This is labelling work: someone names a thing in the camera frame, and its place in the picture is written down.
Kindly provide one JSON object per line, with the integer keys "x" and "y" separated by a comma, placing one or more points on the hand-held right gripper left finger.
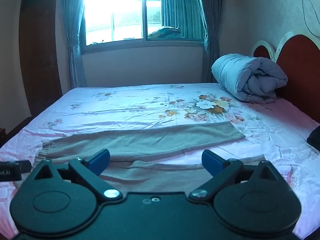
{"x": 100, "y": 162}

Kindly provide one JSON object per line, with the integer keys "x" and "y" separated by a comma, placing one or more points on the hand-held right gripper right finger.
{"x": 212, "y": 162}

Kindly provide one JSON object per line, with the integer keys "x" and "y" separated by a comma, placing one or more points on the grey-brown pants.
{"x": 150, "y": 140}

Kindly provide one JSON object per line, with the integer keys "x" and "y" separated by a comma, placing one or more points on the bed with floral pink sheet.
{"x": 125, "y": 105}

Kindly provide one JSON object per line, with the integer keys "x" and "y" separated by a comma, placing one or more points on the rolled light blue quilt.
{"x": 240, "y": 76}

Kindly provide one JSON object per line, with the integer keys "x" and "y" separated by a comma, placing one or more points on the dark cloth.
{"x": 315, "y": 137}

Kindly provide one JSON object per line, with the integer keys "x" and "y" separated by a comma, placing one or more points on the brown wooden door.
{"x": 37, "y": 55}

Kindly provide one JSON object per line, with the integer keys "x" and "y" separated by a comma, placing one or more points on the grey-blue curtain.
{"x": 72, "y": 30}
{"x": 212, "y": 42}

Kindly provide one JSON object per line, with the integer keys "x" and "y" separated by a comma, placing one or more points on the red and white headboard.
{"x": 297, "y": 65}

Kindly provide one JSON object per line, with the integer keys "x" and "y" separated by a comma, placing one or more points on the sliding glass window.
{"x": 120, "y": 12}

